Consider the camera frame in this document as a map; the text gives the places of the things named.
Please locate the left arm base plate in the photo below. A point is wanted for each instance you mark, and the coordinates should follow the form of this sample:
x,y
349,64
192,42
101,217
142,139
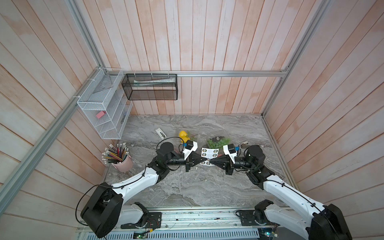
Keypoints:
x,y
151,220

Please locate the colored pencils bundle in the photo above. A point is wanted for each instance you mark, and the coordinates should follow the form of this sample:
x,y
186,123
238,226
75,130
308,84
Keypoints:
x,y
115,154

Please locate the black wire mesh basket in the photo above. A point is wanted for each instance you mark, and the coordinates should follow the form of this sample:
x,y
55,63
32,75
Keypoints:
x,y
149,93

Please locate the white wire mesh shelf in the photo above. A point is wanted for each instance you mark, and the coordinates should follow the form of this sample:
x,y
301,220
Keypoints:
x,y
103,92

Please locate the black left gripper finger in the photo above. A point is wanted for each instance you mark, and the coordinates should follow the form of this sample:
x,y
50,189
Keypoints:
x,y
196,156
198,162

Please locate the aluminium front rail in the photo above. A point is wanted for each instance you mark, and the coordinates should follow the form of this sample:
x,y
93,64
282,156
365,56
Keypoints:
x,y
201,221

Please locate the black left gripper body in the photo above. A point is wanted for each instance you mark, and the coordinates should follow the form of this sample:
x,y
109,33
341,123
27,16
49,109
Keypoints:
x,y
188,162

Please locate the paper in black basket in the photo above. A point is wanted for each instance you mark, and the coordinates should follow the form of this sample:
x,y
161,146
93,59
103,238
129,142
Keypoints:
x,y
154,82

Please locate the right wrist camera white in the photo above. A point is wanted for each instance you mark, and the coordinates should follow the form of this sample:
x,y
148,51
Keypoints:
x,y
231,151

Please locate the small grey tape dispenser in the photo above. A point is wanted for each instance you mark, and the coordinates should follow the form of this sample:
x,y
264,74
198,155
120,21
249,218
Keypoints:
x,y
245,145

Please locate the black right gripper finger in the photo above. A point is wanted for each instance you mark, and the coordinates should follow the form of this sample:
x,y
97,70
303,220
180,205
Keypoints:
x,y
218,164
220,159

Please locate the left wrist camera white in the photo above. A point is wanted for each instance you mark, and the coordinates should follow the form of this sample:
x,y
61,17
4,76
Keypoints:
x,y
189,147

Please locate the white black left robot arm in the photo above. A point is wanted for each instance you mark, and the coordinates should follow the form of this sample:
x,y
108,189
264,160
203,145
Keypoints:
x,y
106,208

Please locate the pink eraser block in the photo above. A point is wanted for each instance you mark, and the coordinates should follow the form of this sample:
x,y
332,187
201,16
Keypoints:
x,y
100,114

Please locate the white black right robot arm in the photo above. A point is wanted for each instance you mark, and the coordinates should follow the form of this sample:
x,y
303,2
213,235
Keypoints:
x,y
308,218

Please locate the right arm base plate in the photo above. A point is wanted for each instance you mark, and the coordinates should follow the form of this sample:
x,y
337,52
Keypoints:
x,y
247,219

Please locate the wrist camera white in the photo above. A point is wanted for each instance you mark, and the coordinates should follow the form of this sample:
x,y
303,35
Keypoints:
x,y
189,147
231,151

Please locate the clear box of grapes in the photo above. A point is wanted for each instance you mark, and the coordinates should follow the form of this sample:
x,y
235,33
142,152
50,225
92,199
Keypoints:
x,y
218,142

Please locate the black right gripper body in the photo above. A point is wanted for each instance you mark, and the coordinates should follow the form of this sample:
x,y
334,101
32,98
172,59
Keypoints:
x,y
231,167

